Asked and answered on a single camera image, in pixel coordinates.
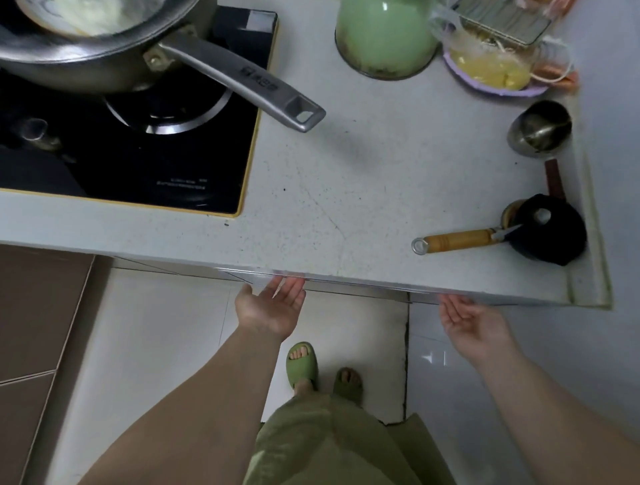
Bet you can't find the person's right hand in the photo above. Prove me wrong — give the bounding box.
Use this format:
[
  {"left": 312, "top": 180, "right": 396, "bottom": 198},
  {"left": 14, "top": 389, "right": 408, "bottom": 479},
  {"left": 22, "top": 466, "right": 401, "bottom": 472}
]
[{"left": 439, "top": 294, "right": 517, "bottom": 369}]

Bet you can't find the person's left hand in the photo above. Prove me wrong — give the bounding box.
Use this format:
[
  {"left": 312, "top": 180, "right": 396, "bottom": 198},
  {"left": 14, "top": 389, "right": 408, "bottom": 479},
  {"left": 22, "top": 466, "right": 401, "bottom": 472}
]
[{"left": 235, "top": 276, "right": 307, "bottom": 343}]

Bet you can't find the person's right forearm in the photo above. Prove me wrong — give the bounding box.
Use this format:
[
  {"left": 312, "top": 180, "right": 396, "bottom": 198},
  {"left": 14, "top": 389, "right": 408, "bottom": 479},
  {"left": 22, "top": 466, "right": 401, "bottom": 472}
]
[{"left": 471, "top": 341, "right": 640, "bottom": 485}]

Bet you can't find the person's left forearm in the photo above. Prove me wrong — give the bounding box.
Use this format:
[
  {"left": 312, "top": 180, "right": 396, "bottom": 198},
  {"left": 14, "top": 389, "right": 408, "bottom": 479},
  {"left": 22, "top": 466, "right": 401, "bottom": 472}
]
[{"left": 77, "top": 324, "right": 292, "bottom": 485}]

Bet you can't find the green slipper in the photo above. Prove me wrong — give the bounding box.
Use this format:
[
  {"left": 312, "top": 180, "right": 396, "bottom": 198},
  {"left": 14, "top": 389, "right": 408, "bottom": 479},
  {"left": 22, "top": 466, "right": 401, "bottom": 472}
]
[
  {"left": 285, "top": 342, "right": 320, "bottom": 393},
  {"left": 332, "top": 367, "right": 364, "bottom": 406}
]

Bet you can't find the black round lid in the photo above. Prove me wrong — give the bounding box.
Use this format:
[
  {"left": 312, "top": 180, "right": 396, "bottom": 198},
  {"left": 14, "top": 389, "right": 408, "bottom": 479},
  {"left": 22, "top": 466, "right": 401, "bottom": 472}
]
[{"left": 506, "top": 193, "right": 588, "bottom": 266}]

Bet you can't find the black glass stove top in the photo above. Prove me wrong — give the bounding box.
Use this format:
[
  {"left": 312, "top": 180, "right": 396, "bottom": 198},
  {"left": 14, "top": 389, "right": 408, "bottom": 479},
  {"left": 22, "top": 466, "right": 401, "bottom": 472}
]
[{"left": 0, "top": 9, "right": 279, "bottom": 219}]

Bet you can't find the green garment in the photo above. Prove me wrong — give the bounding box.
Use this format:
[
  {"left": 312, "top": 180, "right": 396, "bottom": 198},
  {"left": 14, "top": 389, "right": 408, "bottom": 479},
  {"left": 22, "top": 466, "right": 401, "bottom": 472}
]
[{"left": 242, "top": 389, "right": 458, "bottom": 485}]

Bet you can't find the small steel cup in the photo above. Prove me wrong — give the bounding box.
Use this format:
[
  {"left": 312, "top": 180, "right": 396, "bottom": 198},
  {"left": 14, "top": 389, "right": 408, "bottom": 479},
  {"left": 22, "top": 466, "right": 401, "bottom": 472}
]
[{"left": 507, "top": 100, "right": 573, "bottom": 159}]

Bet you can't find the purple plate with yellow shreds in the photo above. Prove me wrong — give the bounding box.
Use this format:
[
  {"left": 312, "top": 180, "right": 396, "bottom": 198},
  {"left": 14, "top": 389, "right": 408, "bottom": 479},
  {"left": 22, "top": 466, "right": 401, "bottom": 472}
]
[{"left": 442, "top": 29, "right": 552, "bottom": 99}]

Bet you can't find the stove control knob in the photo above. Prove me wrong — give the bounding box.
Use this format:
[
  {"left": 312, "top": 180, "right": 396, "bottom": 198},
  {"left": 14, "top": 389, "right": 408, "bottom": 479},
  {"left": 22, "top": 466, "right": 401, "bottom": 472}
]
[{"left": 19, "top": 118, "right": 63, "bottom": 152}]

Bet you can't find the stainless steel frying pan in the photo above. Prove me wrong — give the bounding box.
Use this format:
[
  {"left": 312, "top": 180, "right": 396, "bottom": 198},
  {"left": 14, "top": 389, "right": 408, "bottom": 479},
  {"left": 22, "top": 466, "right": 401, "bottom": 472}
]
[{"left": 0, "top": 0, "right": 327, "bottom": 134}]

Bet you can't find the green enamel pot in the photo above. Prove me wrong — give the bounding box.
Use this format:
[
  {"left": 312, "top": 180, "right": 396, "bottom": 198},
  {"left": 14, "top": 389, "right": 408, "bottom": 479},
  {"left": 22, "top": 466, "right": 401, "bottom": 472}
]
[{"left": 334, "top": 0, "right": 442, "bottom": 81}]

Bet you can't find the metal grater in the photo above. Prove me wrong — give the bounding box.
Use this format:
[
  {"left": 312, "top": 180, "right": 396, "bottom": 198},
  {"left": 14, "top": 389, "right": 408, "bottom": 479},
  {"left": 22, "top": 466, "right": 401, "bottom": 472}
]
[{"left": 449, "top": 0, "right": 554, "bottom": 47}]

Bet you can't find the pale yellow food in pan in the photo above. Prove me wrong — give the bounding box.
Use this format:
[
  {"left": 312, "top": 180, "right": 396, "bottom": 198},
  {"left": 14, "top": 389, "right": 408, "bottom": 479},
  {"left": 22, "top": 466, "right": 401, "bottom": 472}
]
[{"left": 17, "top": 0, "right": 166, "bottom": 37}]

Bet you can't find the brown wooden handle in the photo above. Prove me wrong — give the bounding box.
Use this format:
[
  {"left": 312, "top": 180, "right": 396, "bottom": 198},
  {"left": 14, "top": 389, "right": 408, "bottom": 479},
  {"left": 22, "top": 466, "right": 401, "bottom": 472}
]
[{"left": 544, "top": 158, "right": 567, "bottom": 202}]

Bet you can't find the metal burner ring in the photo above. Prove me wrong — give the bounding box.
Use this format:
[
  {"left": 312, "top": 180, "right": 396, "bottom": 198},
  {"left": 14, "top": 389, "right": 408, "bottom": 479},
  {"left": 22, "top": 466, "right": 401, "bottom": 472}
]
[{"left": 104, "top": 89, "right": 234, "bottom": 136}]

